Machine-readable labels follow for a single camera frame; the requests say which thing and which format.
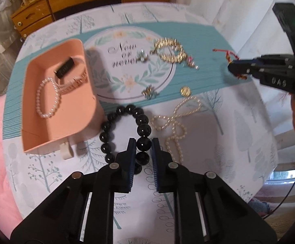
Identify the gold leaf brooch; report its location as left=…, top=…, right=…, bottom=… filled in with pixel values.
left=153, top=38, right=183, bottom=54

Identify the wooden dresser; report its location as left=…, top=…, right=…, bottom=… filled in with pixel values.
left=10, top=0, right=175, bottom=40

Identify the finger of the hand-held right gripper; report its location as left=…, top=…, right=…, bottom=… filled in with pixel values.
left=227, top=58, right=292, bottom=79
left=256, top=54, right=294, bottom=66

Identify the white strap black watch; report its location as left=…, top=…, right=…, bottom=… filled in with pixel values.
left=53, top=56, right=88, bottom=96

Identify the tree print tablecloth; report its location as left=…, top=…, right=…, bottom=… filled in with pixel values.
left=1, top=2, right=280, bottom=244

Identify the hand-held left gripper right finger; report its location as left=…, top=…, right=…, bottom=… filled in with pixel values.
left=151, top=137, right=277, bottom=244

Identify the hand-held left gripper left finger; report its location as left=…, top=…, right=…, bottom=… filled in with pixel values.
left=10, top=138, right=137, bottom=244

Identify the pink pearl bracelet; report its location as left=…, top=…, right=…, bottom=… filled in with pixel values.
left=36, top=77, right=62, bottom=119

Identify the black bead bracelet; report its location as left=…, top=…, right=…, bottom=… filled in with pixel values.
left=100, top=105, right=152, bottom=175

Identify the red string bracelet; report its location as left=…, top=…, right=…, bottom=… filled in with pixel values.
left=213, top=48, right=247, bottom=81

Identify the gold round brooch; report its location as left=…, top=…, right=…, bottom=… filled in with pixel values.
left=159, top=47, right=189, bottom=63

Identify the pink gem earring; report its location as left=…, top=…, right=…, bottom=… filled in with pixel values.
left=188, top=57, right=200, bottom=71

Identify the blue fuzzy cloth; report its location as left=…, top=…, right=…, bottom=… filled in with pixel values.
left=249, top=199, right=272, bottom=216

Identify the cream pearl necklace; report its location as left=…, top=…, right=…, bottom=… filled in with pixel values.
left=151, top=96, right=203, bottom=164

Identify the pink jewelry box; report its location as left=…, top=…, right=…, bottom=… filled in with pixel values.
left=21, top=39, right=103, bottom=161

